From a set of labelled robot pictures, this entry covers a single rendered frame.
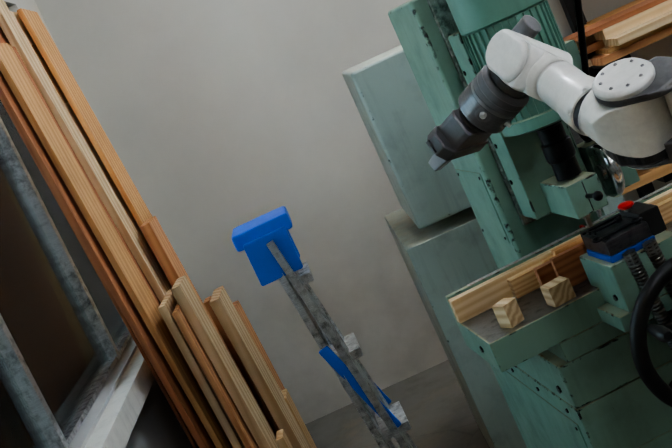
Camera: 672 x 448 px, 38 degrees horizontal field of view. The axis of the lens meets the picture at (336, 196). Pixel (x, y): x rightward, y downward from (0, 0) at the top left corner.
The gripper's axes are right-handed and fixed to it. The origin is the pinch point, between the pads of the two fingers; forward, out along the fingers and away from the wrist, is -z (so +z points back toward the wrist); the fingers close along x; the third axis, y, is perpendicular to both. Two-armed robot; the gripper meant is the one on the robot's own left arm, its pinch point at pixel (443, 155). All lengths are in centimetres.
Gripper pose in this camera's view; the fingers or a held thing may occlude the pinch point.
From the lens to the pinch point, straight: 161.5
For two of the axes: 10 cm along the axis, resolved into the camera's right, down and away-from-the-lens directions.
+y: -5.5, -7.8, 3.1
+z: 4.7, -5.9, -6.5
